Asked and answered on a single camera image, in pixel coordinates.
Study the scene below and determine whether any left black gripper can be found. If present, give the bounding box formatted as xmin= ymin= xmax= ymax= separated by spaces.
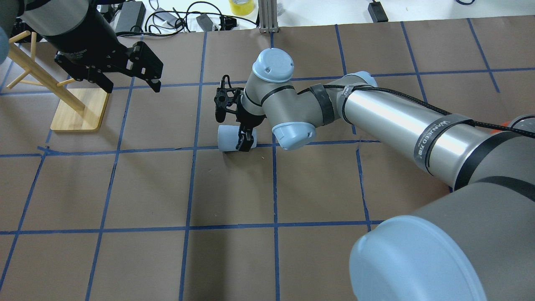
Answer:
xmin=55 ymin=12 xmax=164 ymax=94

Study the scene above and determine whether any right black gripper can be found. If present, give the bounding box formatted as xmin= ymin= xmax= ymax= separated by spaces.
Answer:
xmin=234 ymin=90 xmax=266 ymax=152

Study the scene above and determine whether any light blue plastic cup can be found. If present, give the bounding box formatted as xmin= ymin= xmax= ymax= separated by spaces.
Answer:
xmin=217 ymin=125 xmax=258 ymax=152

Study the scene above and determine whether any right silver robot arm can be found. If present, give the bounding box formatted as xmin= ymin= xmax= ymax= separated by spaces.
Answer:
xmin=233 ymin=48 xmax=535 ymax=301

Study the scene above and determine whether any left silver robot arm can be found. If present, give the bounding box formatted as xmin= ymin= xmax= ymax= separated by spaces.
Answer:
xmin=0 ymin=0 xmax=163 ymax=93

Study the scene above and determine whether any wooden cup rack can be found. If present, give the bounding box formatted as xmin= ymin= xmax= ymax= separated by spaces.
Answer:
xmin=6 ymin=31 xmax=109 ymax=132

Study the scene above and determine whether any black power adapter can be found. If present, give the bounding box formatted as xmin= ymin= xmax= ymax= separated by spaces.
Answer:
xmin=115 ymin=1 xmax=146 ymax=33

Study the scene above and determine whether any yellow tape roll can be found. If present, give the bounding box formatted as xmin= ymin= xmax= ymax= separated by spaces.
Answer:
xmin=229 ymin=0 xmax=255 ymax=16

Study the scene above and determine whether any small black power brick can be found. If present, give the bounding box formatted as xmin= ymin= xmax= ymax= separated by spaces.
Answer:
xmin=367 ymin=0 xmax=389 ymax=23

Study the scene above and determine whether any aluminium frame post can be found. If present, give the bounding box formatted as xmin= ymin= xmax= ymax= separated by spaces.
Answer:
xmin=257 ymin=0 xmax=279 ymax=33

